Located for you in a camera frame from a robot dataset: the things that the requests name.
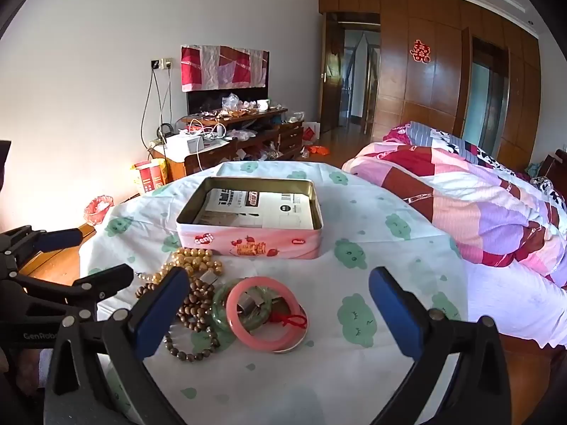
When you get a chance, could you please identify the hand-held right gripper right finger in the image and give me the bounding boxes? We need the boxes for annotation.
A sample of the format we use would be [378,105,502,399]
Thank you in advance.
[369,267,508,425]

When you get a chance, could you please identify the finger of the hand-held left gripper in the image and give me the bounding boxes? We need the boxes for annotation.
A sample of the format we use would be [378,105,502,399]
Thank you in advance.
[0,264,135,319]
[0,226,83,271]

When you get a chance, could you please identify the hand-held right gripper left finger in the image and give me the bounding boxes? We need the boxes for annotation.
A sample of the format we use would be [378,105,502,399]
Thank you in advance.
[46,267,191,425]

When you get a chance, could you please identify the brown wooden bead bracelet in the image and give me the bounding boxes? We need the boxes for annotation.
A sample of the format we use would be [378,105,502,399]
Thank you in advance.
[135,274,219,334]

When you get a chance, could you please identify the dark bead bracelet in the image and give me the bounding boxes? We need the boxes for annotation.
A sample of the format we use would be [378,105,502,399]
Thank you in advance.
[163,325,221,362]

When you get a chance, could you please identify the green jade bangle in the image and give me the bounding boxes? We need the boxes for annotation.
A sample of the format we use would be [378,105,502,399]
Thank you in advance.
[210,283,271,333]

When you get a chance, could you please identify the golden bead bracelet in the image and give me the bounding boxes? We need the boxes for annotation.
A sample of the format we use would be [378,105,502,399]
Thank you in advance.
[148,248,224,286]

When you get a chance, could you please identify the red cord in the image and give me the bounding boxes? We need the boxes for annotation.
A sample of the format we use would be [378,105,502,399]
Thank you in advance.
[270,312,308,333]

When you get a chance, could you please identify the silver bangle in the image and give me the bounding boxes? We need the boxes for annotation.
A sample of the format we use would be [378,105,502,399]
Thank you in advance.
[266,303,307,355]

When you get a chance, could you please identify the pink tin box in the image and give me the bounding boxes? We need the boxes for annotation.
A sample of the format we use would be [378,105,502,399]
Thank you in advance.
[176,176,322,260]

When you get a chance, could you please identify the pink bangle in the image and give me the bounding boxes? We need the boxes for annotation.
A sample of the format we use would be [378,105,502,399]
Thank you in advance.
[226,277,306,352]

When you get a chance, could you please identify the person's left hand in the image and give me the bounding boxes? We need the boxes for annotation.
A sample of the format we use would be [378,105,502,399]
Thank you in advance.
[0,349,50,397]

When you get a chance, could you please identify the red trash bin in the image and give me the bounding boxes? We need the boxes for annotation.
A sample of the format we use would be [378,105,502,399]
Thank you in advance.
[83,195,115,226]

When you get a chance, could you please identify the red yellow carton box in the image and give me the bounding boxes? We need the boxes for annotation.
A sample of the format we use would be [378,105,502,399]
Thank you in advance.
[130,158,171,196]

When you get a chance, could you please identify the pink patchwork quilt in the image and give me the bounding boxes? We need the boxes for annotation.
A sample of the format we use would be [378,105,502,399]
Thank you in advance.
[341,123,567,288]

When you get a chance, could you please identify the white box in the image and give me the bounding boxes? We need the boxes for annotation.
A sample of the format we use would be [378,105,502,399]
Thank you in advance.
[166,135,205,157]

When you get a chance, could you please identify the grey black patterned bedding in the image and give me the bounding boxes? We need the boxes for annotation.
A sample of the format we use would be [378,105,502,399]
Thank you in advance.
[406,121,567,211]

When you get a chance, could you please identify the black television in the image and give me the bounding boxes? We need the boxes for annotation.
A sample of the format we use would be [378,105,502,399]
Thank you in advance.
[186,86,269,117]

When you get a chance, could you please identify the wooden television cabinet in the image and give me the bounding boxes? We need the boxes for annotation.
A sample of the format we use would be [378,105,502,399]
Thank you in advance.
[148,107,306,183]

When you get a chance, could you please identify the wooden headboard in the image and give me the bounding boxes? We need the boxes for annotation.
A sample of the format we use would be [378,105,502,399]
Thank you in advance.
[543,148,567,182]

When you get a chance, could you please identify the wooden door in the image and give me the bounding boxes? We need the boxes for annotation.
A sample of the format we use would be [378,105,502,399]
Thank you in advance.
[320,11,344,134]

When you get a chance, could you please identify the red pink cloth cover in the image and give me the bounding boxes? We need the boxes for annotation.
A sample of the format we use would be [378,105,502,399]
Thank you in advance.
[180,44,270,94]

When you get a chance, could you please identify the hanging cables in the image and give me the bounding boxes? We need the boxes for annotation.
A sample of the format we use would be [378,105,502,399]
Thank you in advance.
[141,68,173,151]

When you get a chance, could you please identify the red paper wall decoration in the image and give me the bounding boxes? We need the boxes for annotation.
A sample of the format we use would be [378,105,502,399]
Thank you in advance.
[411,39,432,65]

